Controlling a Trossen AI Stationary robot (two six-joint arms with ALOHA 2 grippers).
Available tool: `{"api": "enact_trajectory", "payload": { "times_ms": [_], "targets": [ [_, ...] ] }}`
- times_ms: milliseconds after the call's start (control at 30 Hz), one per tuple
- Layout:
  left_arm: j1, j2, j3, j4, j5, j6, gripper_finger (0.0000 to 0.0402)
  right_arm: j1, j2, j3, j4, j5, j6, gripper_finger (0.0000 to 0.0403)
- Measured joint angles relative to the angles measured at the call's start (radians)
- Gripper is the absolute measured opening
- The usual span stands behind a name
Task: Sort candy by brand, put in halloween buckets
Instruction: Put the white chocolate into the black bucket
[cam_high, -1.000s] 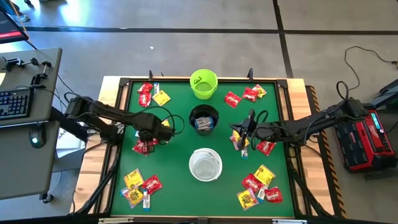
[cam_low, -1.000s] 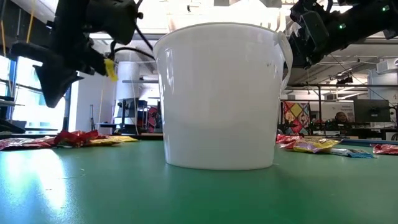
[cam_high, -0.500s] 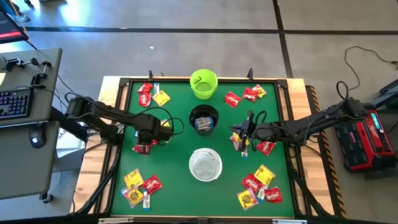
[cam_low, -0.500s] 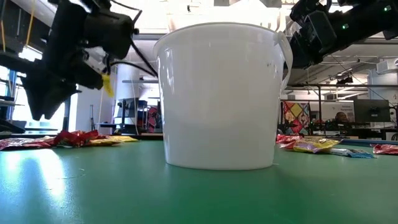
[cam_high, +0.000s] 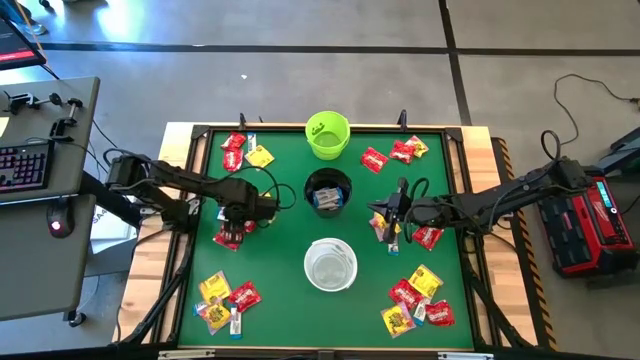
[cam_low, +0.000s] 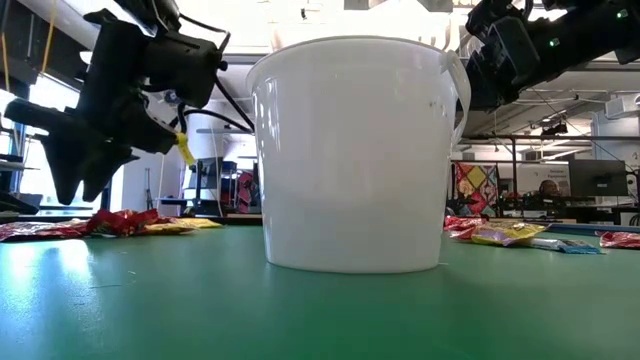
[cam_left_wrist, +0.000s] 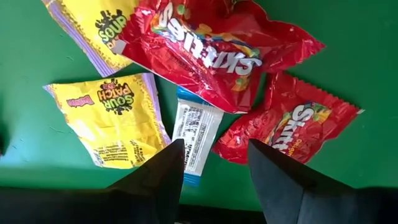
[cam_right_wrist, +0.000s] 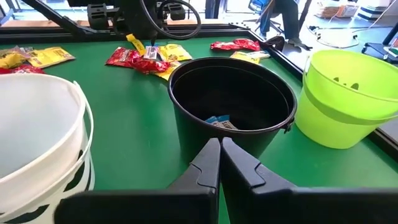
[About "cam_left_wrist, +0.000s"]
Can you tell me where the yellow Sour Patch candy pack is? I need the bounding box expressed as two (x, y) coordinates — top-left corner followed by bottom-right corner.
(42, 73), (172, 170)
(42, 0), (141, 78)

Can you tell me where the blue white candy wrapper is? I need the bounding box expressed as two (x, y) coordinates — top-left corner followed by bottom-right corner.
(171, 86), (224, 187)

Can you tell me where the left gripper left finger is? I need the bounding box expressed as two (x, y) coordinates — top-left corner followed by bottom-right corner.
(0, 139), (186, 224)

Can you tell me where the red Skittles candy pack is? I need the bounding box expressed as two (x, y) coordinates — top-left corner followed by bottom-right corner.
(116, 0), (326, 114)
(212, 70), (365, 165)

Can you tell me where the green table mat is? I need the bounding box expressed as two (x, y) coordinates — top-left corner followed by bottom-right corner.
(0, 0), (398, 212)

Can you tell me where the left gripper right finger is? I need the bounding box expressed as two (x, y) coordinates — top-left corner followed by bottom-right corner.
(248, 139), (398, 224)

